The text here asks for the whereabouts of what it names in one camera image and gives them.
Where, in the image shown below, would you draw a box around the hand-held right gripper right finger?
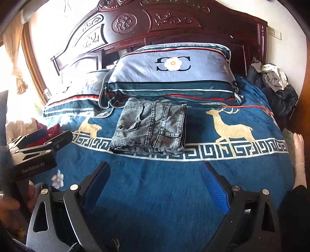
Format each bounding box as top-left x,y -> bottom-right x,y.
201,162 -> 283,252

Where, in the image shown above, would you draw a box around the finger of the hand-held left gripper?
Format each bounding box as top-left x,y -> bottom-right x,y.
9,131 -> 48,153
45,130 -> 74,157

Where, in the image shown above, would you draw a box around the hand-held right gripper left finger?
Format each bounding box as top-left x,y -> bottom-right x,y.
25,161 -> 112,252

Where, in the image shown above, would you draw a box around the grey denim pants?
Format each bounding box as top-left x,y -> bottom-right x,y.
109,98 -> 188,156

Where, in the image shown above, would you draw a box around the person's left hand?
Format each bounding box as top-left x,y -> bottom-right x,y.
0,182 -> 37,220

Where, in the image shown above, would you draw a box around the red garment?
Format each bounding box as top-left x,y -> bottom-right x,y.
46,123 -> 61,139

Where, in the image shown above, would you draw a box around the pale clothes pile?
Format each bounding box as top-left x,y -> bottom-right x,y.
6,118 -> 47,146

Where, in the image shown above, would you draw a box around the blue deer print blanket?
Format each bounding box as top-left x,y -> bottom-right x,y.
31,76 -> 295,252

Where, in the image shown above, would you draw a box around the flat blue striped pillow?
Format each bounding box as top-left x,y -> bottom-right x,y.
43,69 -> 115,119

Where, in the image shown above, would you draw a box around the person's dark trouser leg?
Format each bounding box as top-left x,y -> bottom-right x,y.
278,185 -> 308,252

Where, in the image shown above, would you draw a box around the grey-green cloth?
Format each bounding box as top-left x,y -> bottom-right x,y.
282,128 -> 295,152

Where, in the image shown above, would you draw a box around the person's bare foot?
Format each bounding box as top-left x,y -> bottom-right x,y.
292,132 -> 306,191

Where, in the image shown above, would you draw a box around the beige curtain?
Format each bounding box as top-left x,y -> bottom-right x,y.
2,15 -> 29,92

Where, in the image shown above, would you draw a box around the dark jacket pile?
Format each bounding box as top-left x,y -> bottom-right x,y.
246,62 -> 299,127

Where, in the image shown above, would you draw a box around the white printed garment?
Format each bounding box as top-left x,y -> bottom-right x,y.
261,63 -> 289,93

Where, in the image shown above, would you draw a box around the dark carved wooden headboard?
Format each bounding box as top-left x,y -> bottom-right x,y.
50,0 -> 268,78

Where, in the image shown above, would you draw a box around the wooden window frame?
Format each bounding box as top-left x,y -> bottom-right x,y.
21,23 -> 49,102

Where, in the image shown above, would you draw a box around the red cable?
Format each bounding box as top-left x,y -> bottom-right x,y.
167,94 -> 275,117

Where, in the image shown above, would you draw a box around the white wall switch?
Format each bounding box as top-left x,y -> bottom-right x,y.
266,26 -> 283,41

